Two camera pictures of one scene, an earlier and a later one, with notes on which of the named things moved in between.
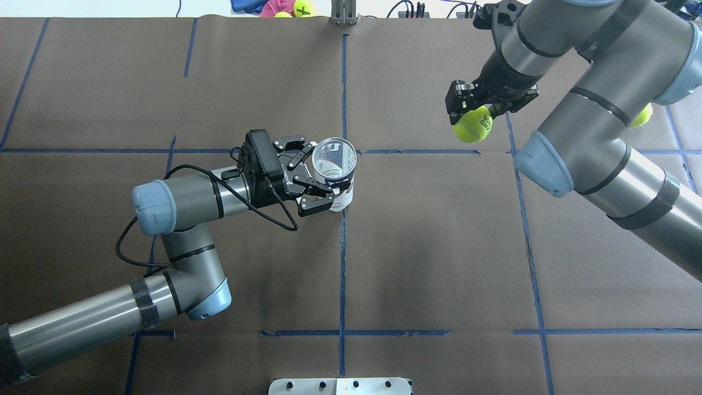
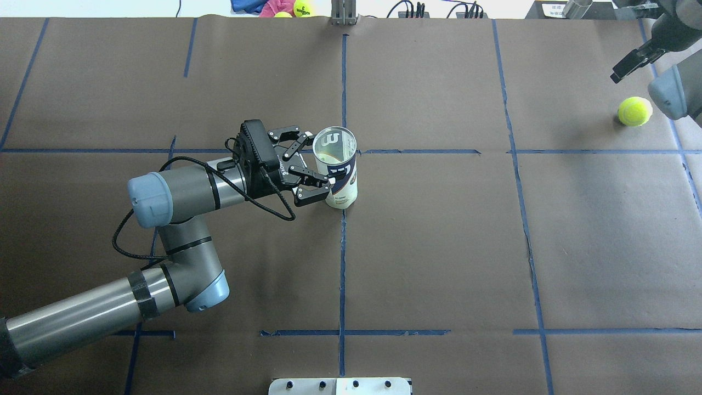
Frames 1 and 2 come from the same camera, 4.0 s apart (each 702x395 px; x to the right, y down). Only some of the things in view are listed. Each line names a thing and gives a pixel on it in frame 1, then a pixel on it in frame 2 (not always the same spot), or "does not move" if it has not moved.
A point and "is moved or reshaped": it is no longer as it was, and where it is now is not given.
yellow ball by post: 304,8 does not move
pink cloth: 272,7 does not move
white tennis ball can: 334,159 is moved or reshaped
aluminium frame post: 343,12 does not move
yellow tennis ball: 474,126 to 327,158
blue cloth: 247,6 does not move
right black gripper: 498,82 to 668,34
